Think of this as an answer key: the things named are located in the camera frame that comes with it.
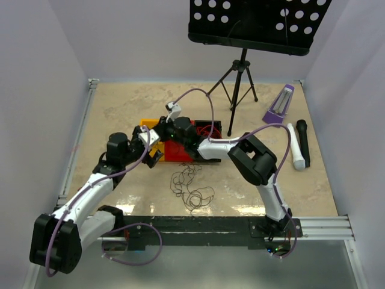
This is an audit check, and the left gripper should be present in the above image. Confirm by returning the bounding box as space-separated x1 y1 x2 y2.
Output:
121 127 163 168

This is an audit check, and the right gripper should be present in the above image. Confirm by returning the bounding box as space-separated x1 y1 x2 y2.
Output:
152 116 187 148

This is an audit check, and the orange plastic bin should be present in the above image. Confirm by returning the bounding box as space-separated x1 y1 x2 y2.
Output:
140 119 165 162

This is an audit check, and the red plastic bin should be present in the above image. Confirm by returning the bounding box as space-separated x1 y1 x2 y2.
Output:
164 140 193 163

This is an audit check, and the black plastic bin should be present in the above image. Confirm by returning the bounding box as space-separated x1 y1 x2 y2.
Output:
192 119 224 163

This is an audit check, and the red brown cable bundle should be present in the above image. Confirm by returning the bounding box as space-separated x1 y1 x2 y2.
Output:
170 162 215 216

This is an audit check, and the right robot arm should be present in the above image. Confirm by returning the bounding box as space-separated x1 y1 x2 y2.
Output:
151 117 293 237

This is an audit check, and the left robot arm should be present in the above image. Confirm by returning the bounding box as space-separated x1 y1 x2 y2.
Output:
29 126 162 277

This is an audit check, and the purple metronome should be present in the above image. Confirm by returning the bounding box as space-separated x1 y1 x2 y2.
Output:
262 84 295 124

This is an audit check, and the black microphone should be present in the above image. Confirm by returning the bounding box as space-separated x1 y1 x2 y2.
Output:
296 119 310 168

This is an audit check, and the white microphone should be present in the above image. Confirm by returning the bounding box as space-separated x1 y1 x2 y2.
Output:
287 123 306 171

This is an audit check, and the black music stand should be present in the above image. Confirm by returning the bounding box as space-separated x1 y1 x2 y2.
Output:
187 0 333 137

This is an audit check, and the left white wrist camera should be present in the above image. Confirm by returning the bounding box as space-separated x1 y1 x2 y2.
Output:
138 126 160 151

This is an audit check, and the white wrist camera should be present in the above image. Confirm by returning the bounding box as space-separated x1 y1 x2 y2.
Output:
165 102 182 123
138 126 160 151

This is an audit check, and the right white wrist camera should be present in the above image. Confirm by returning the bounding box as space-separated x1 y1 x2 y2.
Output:
165 102 182 123

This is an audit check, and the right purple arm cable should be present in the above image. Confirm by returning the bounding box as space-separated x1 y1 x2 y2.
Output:
174 88 294 217

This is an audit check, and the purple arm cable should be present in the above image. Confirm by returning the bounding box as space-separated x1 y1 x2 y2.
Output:
174 88 294 217
45 125 151 278

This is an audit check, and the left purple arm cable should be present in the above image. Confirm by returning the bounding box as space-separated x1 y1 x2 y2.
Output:
45 125 151 278

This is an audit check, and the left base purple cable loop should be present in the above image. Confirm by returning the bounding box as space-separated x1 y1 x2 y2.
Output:
100 222 163 266

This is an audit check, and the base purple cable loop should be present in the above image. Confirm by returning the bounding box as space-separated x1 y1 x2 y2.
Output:
100 222 163 266
270 210 301 259

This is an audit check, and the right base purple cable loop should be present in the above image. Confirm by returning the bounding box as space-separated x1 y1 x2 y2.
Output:
270 210 301 259

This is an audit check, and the aluminium frame rail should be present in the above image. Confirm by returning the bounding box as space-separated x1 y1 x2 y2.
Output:
37 214 357 241

